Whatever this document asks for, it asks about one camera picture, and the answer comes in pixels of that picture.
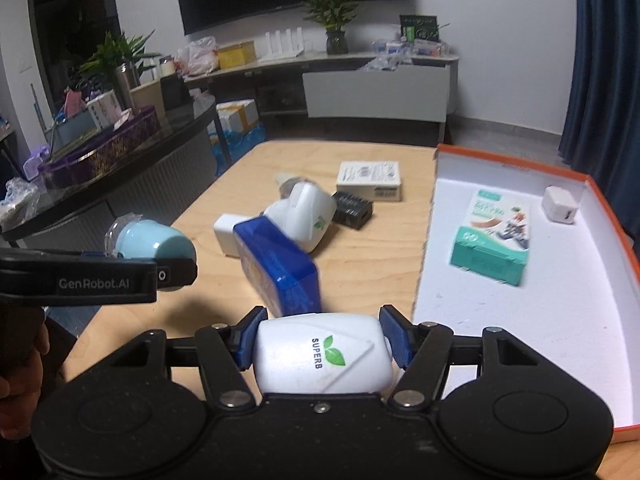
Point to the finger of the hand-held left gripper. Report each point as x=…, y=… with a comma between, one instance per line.
x=177, y=274
x=95, y=255

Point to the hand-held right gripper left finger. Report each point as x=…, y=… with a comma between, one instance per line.
x=245, y=342

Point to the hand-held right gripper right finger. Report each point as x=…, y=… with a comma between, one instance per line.
x=396, y=339

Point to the light blue toothpick holder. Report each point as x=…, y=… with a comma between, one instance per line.
x=150, y=240

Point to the white adapter block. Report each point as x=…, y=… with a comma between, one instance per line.
x=225, y=235

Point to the white plug-in device leaf logo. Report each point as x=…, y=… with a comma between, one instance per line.
x=320, y=355

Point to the blue box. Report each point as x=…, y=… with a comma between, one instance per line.
x=275, y=265

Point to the orange-rimmed white box tray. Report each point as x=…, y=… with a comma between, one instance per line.
x=500, y=320

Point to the green bandage box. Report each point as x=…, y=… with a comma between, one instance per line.
x=492, y=242

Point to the black ribbed adapter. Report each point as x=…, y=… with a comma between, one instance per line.
x=352, y=208

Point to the white plug-in device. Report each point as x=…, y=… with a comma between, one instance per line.
x=305, y=217

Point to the white cube charger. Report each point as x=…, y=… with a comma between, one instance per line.
x=560, y=204

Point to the person's left hand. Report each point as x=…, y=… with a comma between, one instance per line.
x=15, y=405

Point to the black round table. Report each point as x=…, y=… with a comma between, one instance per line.
x=150, y=180

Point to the clear crumpled plastic bag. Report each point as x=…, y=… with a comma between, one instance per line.
x=17, y=200

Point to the purple patterned box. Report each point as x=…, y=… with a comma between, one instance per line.
x=100, y=155

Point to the blue water bottle pack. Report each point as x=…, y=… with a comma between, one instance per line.
x=235, y=147

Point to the white patterned box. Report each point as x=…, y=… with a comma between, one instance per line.
x=104, y=109

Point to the white small carton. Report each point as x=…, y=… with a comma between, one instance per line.
x=370, y=180

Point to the beige cardboard box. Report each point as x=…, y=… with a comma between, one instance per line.
x=147, y=96

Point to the yellow and white cardboard box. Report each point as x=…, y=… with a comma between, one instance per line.
x=237, y=115

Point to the leafy green plant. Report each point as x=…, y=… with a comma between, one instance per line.
x=115, y=52

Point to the television cabinet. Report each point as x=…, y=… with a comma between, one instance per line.
x=280, y=77

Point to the white router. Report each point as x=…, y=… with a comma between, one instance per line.
x=282, y=47

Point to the clear packets in drawer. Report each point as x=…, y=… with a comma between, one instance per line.
x=385, y=63

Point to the pile of small packets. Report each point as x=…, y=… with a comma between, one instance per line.
x=410, y=49

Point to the potted plant in dark vase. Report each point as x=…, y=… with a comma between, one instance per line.
x=332, y=15

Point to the green and black box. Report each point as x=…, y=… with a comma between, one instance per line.
x=419, y=27

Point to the blue curtain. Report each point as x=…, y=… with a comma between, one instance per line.
x=600, y=85

